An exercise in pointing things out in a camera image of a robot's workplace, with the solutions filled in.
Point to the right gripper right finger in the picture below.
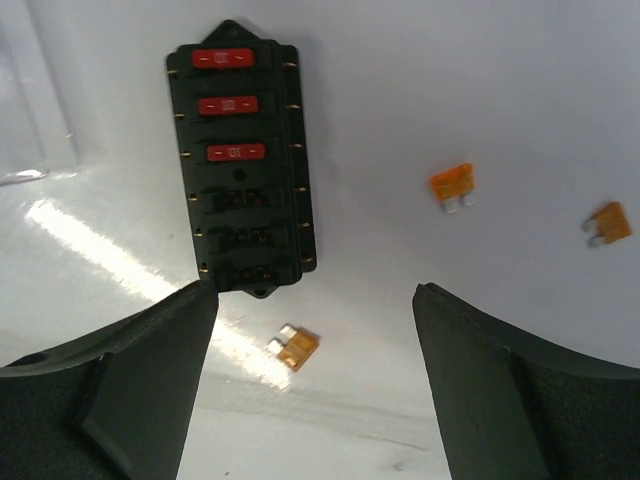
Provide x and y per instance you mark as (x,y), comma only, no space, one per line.
(511,405)

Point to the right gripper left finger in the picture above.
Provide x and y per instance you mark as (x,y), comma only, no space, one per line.
(113,404)

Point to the orange blade fuse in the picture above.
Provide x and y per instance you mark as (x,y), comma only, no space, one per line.
(293,346)
(454,187)
(607,225)

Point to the clear plastic fuse box cover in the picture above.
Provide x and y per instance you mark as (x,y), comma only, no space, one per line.
(36,141)

